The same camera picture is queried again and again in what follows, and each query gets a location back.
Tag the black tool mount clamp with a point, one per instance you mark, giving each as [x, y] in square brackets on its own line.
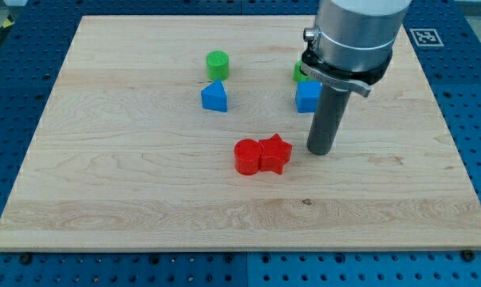
[359, 82]

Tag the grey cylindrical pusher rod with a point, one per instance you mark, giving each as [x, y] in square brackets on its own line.
[330, 108]

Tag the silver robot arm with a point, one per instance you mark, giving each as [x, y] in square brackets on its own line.
[349, 48]

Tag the green block behind arm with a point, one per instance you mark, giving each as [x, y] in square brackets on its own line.
[298, 75]

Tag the wooden board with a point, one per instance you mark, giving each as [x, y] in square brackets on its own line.
[125, 159]

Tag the blue cube block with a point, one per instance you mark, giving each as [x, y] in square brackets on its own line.
[307, 95]

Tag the red star block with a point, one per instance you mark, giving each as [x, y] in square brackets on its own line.
[275, 155]

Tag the white fiducial marker tag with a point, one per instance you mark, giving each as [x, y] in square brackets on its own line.
[426, 37]

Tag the red cylinder block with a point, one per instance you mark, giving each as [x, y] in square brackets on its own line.
[247, 154]

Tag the blue triangle block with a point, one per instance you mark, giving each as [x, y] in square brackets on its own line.
[214, 97]

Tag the green cylinder block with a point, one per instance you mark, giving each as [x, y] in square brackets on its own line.
[217, 65]

